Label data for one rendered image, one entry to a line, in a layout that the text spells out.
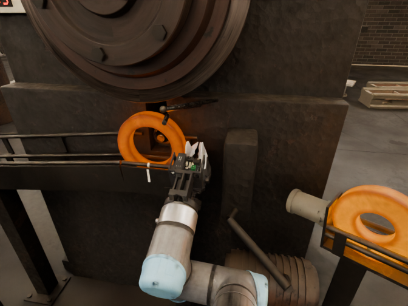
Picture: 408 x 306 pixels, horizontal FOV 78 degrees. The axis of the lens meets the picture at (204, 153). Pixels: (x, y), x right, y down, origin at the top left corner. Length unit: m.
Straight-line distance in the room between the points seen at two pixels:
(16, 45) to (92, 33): 0.45
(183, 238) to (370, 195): 0.35
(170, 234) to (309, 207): 0.31
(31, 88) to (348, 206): 0.86
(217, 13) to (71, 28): 0.26
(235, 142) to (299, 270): 0.33
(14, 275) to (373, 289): 1.62
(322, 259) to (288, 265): 0.78
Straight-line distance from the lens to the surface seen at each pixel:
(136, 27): 0.49
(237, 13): 0.53
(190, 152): 0.64
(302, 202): 0.62
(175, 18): 0.46
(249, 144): 0.59
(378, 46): 7.21
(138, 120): 0.65
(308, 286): 0.68
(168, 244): 0.46
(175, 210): 0.49
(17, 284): 1.52
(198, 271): 0.54
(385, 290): 1.48
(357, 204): 0.57
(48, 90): 0.86
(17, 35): 0.94
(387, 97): 3.91
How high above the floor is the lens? 1.06
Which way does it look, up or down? 29 degrees down
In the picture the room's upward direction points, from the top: straight up
